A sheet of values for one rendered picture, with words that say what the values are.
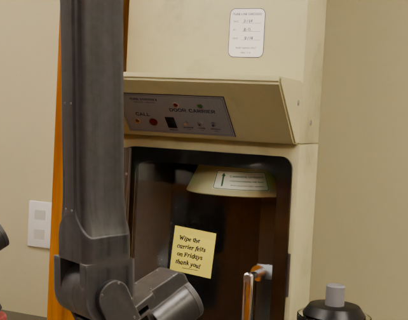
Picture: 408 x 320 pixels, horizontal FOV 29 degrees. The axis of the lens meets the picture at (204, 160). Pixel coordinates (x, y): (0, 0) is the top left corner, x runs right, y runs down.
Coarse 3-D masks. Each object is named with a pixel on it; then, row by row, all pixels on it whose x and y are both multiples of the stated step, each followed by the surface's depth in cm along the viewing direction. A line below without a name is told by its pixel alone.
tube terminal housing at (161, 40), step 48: (144, 0) 136; (192, 0) 133; (240, 0) 129; (288, 0) 126; (144, 48) 136; (192, 48) 133; (288, 48) 126; (144, 144) 137; (192, 144) 133; (240, 144) 130; (288, 144) 127
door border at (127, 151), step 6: (126, 150) 137; (126, 156) 137; (126, 162) 137; (126, 168) 137; (126, 174) 137; (126, 180) 137; (126, 186) 137; (126, 192) 137; (126, 198) 137; (126, 204) 137; (126, 210) 137; (126, 216) 137
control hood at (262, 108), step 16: (128, 80) 125; (144, 80) 124; (160, 80) 123; (176, 80) 122; (192, 80) 121; (208, 80) 120; (224, 80) 119; (240, 80) 117; (256, 80) 116; (272, 80) 115; (288, 80) 118; (224, 96) 121; (240, 96) 120; (256, 96) 119; (272, 96) 117; (288, 96) 119; (240, 112) 122; (256, 112) 121; (272, 112) 120; (288, 112) 119; (128, 128) 134; (240, 128) 125; (256, 128) 124; (272, 128) 123; (288, 128) 122
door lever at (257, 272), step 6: (252, 270) 128; (258, 270) 127; (264, 270) 127; (246, 276) 123; (252, 276) 123; (258, 276) 126; (264, 276) 127; (246, 282) 123; (252, 282) 123; (246, 288) 124; (252, 288) 124; (246, 294) 124; (252, 294) 124; (246, 300) 124; (252, 300) 124; (246, 306) 124; (252, 306) 124; (246, 312) 124; (252, 312) 124; (246, 318) 124; (252, 318) 125
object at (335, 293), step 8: (328, 288) 116; (336, 288) 115; (344, 288) 116; (328, 296) 116; (336, 296) 116; (312, 304) 117; (320, 304) 117; (328, 304) 116; (336, 304) 116; (344, 304) 118; (352, 304) 118; (304, 312) 116; (312, 312) 115; (320, 312) 114; (328, 312) 113; (336, 312) 113; (344, 312) 113; (352, 312) 114; (360, 312) 115
